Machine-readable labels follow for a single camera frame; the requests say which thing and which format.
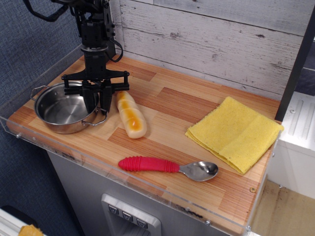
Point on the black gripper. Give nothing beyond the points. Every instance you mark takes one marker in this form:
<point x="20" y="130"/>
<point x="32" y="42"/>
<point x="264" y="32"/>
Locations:
<point x="96" y="78"/>

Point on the stainless steel pot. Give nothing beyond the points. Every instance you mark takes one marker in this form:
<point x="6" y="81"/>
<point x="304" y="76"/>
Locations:
<point x="65" y="114"/>

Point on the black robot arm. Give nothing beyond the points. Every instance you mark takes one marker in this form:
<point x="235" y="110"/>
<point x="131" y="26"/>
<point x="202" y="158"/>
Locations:
<point x="96" y="30"/>

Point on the folded yellow cloth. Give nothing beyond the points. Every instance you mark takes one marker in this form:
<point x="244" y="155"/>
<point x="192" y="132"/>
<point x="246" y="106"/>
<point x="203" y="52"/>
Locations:
<point x="236" y="134"/>

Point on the toy bread loaf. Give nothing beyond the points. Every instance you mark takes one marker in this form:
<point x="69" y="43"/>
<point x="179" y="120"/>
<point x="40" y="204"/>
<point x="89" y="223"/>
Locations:
<point x="133" y="120"/>

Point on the clear acrylic table guard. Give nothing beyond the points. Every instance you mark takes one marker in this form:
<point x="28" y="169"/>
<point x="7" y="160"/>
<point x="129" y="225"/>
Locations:
<point x="171" y="102"/>

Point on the grey toy fridge cabinet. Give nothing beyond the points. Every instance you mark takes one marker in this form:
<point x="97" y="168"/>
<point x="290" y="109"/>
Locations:
<point x="84" y="188"/>

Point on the silver dispenser button panel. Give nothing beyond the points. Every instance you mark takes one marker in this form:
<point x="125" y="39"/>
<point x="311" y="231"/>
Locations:
<point x="126" y="220"/>

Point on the yellow object bottom left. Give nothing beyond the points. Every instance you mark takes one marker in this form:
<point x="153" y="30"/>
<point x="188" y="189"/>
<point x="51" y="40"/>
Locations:
<point x="30" y="230"/>

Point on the black vertical post left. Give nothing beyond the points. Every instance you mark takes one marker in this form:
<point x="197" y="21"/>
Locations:
<point x="112" y="52"/>

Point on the black vertical post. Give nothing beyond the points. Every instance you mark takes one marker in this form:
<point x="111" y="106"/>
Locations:
<point x="297" y="68"/>
<point x="112" y="52"/>

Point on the red handled metal spoon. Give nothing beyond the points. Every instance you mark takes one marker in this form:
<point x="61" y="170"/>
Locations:
<point x="197" y="171"/>

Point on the black vertical post right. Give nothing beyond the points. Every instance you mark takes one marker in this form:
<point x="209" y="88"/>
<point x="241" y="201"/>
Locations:
<point x="297" y="68"/>

